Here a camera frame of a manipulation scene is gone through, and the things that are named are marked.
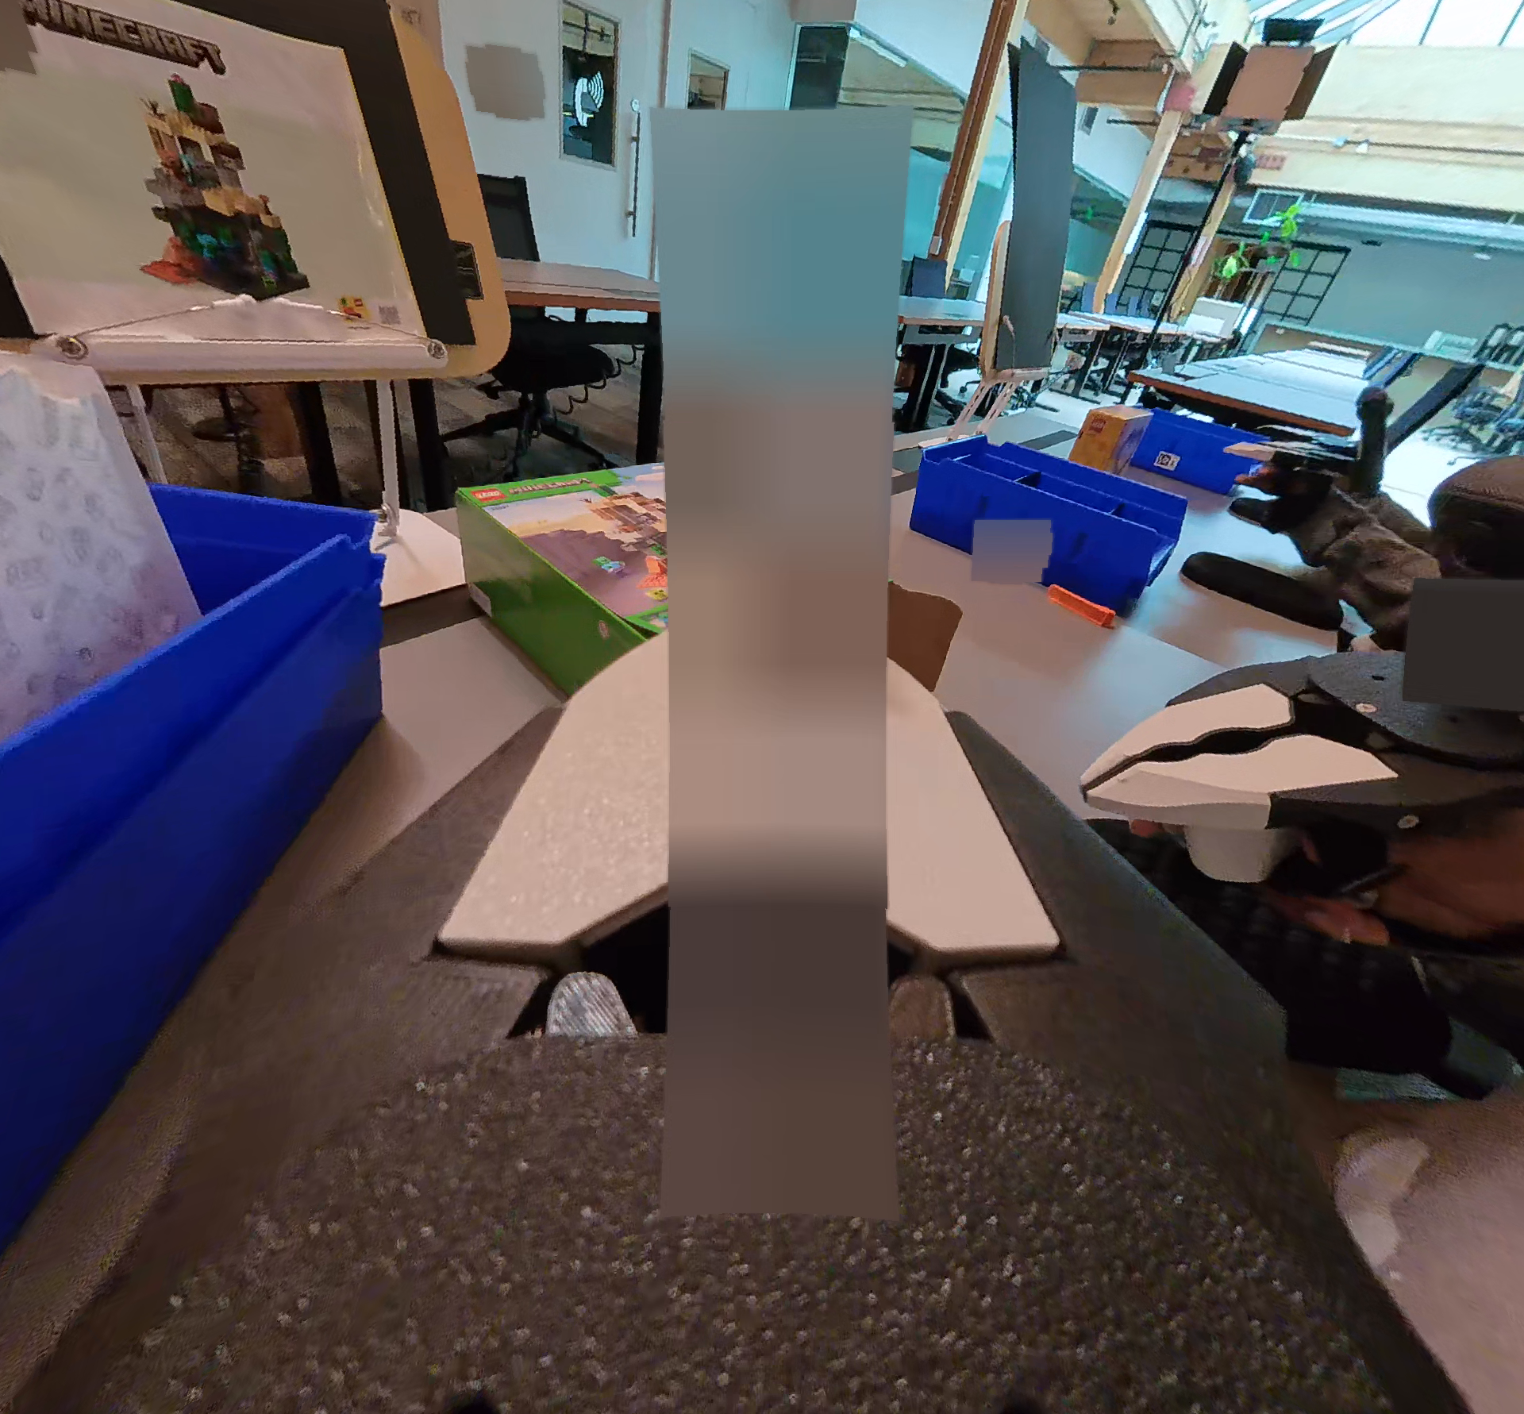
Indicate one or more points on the black framed window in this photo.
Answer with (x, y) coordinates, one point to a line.
(1161, 271)

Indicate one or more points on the orange toy block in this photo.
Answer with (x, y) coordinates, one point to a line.
(1083, 606)

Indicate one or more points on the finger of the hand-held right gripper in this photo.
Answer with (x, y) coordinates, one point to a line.
(1226, 789)
(1191, 717)

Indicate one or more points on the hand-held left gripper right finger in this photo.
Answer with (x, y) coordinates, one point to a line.
(964, 867)

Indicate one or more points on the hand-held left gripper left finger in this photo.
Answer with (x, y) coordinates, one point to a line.
(560, 842)

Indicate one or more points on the person's right hand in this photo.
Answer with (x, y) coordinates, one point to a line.
(1464, 890)

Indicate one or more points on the yellow cardboard box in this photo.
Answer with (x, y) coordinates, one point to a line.
(1108, 437)

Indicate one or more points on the green hanging plant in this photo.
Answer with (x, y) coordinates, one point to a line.
(1262, 241)

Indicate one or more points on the large blue plastic bin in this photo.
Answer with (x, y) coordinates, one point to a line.
(179, 782)

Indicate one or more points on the blue plastic object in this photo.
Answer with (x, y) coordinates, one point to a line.
(1108, 556)

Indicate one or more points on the large printed paper bag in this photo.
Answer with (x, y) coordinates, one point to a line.
(72, 533)

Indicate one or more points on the narrow wall frame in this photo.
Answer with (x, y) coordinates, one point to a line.
(590, 80)

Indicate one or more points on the green toy set box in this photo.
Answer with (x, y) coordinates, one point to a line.
(547, 580)

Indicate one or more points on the black standing panel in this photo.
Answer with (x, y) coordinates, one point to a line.
(1042, 199)

